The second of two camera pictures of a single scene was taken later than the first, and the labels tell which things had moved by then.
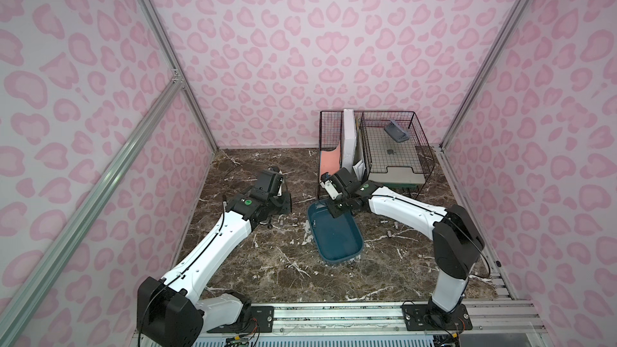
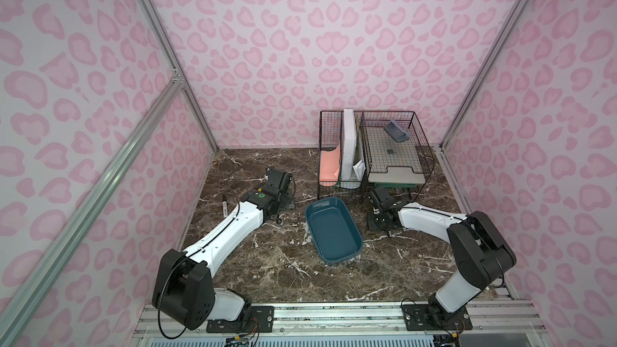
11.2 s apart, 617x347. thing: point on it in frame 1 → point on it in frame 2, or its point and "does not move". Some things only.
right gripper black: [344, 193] → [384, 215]
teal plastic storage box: [336, 238] does not move
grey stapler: [396, 132] does not move
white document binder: [349, 140] does not move
